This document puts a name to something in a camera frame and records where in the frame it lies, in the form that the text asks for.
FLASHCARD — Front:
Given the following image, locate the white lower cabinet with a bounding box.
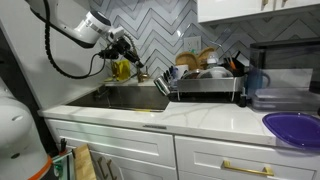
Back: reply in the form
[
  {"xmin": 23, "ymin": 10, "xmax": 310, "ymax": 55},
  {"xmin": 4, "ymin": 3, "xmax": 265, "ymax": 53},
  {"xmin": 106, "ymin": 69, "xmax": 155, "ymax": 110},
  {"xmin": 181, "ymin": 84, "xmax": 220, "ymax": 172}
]
[{"xmin": 47, "ymin": 119, "xmax": 320, "ymax": 180}]

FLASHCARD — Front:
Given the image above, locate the steel utensil cup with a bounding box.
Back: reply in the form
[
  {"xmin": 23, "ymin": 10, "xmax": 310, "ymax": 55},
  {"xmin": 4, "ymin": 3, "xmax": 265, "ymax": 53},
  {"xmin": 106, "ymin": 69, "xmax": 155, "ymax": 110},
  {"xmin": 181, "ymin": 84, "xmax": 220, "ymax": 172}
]
[{"xmin": 154, "ymin": 76, "xmax": 170, "ymax": 96}]

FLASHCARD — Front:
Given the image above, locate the clear plastic storage box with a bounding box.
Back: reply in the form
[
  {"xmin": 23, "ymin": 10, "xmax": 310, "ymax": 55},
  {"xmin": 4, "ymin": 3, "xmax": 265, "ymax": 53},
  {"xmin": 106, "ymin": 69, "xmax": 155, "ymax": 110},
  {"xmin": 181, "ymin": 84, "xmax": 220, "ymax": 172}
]
[{"xmin": 247, "ymin": 38, "xmax": 320, "ymax": 112}]

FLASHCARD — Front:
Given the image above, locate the wooden cutting board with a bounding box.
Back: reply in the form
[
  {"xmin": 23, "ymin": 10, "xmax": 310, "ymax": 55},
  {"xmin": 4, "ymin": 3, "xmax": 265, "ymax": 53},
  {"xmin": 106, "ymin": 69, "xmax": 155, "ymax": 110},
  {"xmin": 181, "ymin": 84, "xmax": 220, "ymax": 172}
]
[{"xmin": 175, "ymin": 47, "xmax": 215, "ymax": 70}]

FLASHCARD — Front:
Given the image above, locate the white upper cabinet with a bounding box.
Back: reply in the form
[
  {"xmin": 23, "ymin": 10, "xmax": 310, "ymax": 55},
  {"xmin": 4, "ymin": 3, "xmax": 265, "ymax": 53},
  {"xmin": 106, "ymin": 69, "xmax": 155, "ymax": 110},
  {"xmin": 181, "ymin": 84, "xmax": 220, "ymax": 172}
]
[{"xmin": 197, "ymin": 0, "xmax": 320, "ymax": 23}]

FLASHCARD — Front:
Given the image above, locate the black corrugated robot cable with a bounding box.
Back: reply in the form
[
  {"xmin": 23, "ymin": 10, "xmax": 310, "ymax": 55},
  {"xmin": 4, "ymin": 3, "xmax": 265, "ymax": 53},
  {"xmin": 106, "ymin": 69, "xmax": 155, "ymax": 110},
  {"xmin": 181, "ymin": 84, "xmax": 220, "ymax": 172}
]
[{"xmin": 42, "ymin": 0, "xmax": 108, "ymax": 80}]

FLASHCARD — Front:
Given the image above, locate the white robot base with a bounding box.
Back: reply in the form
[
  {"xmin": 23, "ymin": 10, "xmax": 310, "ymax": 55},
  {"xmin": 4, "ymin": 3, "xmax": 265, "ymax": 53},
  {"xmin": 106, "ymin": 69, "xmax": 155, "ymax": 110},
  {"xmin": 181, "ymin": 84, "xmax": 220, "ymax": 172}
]
[{"xmin": 0, "ymin": 78, "xmax": 52, "ymax": 180}]

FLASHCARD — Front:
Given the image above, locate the gold drawer handle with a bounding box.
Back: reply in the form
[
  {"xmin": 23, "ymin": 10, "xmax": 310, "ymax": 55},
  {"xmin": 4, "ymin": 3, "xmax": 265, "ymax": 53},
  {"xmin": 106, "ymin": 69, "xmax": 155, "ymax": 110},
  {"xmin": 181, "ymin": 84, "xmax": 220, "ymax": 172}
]
[{"xmin": 222, "ymin": 160, "xmax": 274, "ymax": 176}]

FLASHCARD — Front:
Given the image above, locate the white wall outlet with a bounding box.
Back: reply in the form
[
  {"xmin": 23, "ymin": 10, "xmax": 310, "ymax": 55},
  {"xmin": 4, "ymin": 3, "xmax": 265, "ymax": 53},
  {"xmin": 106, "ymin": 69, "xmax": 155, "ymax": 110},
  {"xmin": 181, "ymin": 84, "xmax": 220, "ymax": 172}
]
[{"xmin": 184, "ymin": 36, "xmax": 201, "ymax": 54}]

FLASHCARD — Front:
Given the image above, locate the white cabinet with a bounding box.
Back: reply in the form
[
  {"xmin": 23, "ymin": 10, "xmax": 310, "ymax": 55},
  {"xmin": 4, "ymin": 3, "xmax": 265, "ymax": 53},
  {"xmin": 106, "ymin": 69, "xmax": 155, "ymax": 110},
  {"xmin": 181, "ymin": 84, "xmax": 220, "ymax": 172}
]
[
  {"xmin": 47, "ymin": 119, "xmax": 320, "ymax": 180},
  {"xmin": 197, "ymin": 0, "xmax": 320, "ymax": 23}
]

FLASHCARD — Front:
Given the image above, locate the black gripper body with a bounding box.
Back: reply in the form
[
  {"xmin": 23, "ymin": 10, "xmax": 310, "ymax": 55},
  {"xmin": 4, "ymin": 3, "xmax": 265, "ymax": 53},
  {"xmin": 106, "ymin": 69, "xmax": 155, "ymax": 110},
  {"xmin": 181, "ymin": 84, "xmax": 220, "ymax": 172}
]
[{"xmin": 98, "ymin": 38, "xmax": 138, "ymax": 62}]

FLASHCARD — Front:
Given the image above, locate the gold pull-down kitchen faucet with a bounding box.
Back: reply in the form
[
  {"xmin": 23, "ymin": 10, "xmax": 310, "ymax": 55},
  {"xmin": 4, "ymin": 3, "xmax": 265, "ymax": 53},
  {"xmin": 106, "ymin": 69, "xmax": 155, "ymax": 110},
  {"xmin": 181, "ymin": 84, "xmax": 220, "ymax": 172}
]
[{"xmin": 109, "ymin": 31, "xmax": 151, "ymax": 84}]

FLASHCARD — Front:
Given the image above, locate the stainless steel sink basin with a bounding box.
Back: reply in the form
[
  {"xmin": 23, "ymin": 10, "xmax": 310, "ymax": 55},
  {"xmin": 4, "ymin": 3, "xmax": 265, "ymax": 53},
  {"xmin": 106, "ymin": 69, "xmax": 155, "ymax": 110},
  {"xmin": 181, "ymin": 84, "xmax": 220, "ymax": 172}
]
[{"xmin": 68, "ymin": 86, "xmax": 169, "ymax": 112}]

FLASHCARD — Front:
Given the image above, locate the wooden board by cabinet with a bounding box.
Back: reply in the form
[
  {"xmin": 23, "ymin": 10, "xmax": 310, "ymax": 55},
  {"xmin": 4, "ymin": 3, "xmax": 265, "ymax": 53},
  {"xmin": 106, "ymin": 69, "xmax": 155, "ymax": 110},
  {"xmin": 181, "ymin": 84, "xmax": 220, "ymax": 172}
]
[{"xmin": 73, "ymin": 144, "xmax": 97, "ymax": 180}]

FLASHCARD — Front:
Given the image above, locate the gold faucet handle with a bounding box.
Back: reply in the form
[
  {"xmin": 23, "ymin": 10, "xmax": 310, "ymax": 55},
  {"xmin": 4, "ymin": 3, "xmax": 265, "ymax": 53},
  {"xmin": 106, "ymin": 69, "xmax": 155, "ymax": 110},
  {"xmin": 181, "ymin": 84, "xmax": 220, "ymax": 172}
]
[{"xmin": 139, "ymin": 67, "xmax": 150, "ymax": 82}]

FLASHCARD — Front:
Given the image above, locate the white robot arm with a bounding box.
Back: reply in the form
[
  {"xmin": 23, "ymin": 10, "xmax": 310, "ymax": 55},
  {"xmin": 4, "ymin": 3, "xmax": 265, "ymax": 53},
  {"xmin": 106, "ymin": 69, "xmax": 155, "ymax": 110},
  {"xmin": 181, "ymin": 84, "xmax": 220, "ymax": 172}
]
[{"xmin": 25, "ymin": 0, "xmax": 143, "ymax": 68}]

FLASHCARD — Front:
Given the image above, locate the white mug blue handle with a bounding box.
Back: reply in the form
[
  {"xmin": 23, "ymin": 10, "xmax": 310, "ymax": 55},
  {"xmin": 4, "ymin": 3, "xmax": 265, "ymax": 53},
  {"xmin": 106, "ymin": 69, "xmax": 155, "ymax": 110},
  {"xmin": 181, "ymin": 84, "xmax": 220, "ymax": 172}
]
[{"xmin": 176, "ymin": 65, "xmax": 189, "ymax": 79}]

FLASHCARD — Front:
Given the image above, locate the purple plastic container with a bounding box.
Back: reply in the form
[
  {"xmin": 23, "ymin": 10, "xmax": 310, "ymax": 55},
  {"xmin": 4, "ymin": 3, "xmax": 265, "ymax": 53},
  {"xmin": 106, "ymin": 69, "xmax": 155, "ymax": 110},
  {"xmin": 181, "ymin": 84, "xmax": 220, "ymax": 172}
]
[{"xmin": 262, "ymin": 112, "xmax": 320, "ymax": 150}]

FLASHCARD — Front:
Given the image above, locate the black dish drying rack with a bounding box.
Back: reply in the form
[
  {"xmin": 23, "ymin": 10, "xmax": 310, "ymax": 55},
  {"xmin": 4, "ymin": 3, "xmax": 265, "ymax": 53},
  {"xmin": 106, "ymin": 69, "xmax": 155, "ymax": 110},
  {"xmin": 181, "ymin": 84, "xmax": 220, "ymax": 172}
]
[{"xmin": 168, "ymin": 67, "xmax": 245, "ymax": 103}]

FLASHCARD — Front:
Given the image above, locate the clear baby bottle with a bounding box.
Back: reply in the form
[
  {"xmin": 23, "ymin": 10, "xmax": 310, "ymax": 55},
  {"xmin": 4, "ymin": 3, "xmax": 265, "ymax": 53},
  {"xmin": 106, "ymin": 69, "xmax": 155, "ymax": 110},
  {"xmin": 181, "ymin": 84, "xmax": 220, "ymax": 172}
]
[{"xmin": 207, "ymin": 52, "xmax": 219, "ymax": 69}]

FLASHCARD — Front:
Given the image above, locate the yellow cloth on faucet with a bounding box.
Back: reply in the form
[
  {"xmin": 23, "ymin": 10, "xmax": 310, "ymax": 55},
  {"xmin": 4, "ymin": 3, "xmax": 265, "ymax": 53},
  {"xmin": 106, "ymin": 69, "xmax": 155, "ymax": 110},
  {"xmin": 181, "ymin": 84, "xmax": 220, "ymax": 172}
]
[{"xmin": 105, "ymin": 59, "xmax": 131, "ymax": 82}]

